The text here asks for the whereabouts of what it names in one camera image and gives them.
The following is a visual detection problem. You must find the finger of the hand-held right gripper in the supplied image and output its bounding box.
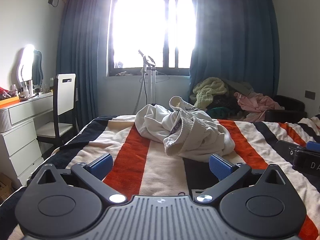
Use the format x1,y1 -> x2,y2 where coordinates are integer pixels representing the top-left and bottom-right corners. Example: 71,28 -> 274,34
275,139 -> 304,166
305,141 -> 320,153

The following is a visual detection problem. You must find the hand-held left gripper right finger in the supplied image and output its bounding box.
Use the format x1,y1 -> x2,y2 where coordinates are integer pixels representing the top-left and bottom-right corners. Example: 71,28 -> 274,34
194,154 -> 292,204

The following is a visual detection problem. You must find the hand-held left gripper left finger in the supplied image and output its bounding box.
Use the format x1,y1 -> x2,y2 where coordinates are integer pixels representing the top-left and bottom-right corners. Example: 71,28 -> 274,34
31,153 -> 128,204

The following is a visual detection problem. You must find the white garment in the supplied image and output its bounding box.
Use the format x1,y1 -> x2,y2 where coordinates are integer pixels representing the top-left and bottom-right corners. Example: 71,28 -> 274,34
134,95 -> 236,159

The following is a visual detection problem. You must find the striped blanket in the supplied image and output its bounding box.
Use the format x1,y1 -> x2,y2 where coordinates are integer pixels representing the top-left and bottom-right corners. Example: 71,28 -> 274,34
0,114 -> 320,240

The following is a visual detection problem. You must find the black armchair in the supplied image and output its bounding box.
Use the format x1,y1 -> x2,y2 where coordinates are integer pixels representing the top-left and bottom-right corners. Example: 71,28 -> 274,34
263,95 -> 308,124

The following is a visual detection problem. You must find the dark green garment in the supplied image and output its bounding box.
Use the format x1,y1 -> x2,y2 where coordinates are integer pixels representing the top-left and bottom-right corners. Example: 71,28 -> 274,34
207,106 -> 233,118

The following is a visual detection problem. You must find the olive cloth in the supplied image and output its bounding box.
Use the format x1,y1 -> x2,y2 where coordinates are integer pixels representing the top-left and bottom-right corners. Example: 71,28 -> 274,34
222,78 -> 255,96

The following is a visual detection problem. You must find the white chair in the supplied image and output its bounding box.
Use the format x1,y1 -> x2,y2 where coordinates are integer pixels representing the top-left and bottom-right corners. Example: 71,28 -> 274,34
36,73 -> 78,151

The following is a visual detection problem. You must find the white dressing table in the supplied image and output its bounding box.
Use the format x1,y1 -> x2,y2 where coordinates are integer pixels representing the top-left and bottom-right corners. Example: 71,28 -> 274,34
0,91 -> 54,188

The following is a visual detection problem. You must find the cardboard box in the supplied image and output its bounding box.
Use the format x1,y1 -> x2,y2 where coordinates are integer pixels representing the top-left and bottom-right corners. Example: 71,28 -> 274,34
0,173 -> 13,203

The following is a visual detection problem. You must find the garment steamer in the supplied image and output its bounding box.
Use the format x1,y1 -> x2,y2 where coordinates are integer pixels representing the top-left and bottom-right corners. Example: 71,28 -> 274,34
136,49 -> 171,113

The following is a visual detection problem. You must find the orange tray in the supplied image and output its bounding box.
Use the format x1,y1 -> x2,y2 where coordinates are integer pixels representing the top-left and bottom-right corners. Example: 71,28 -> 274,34
0,96 -> 20,108

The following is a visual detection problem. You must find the blue curtain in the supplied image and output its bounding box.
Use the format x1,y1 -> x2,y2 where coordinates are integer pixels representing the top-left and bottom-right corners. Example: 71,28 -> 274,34
55,0 -> 118,128
189,0 -> 281,105

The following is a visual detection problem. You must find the wavy vanity mirror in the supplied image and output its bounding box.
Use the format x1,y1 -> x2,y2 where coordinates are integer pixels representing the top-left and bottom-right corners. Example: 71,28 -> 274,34
16,44 -> 44,86

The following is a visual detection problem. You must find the window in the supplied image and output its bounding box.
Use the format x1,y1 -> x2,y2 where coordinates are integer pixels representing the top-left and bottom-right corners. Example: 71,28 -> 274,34
107,0 -> 198,77

